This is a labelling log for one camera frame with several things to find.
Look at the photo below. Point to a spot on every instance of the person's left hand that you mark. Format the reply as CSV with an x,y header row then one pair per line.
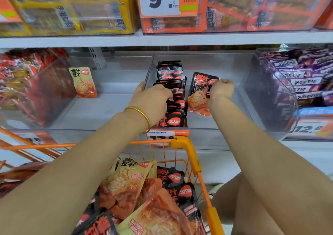
x,y
151,101

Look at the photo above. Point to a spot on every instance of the person's right hand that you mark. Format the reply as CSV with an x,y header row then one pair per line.
x,y
222,89

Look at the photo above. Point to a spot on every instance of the black flame print snack packet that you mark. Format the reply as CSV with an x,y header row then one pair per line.
x,y
200,94

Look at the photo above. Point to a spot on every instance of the row of black orange snacks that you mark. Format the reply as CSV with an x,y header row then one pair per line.
x,y
171,73

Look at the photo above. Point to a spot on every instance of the orange shopping cart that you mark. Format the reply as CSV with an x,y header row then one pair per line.
x,y
182,143

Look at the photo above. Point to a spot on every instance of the yellow orange snack packet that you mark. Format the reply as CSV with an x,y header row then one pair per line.
x,y
83,84

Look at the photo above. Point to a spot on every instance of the pile of black orange snacks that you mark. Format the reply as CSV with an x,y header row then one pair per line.
x,y
135,190

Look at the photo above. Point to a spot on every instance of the person's right forearm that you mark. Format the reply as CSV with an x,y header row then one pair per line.
x,y
276,164

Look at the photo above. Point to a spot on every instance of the person's left forearm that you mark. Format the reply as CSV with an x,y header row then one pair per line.
x,y
57,190

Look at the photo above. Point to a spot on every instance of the orange blue shelf price tag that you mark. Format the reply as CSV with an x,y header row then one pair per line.
x,y
309,128

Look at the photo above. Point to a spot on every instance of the person's right leg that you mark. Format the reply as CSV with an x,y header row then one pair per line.
x,y
239,211

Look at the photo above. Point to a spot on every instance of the pile of purple packets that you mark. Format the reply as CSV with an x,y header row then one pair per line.
x,y
304,76

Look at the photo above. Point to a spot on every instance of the stack of orange trimmed packets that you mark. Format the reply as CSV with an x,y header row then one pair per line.
x,y
260,8

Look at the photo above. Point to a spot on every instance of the stack of yellow trimmed packets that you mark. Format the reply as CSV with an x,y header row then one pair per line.
x,y
78,11

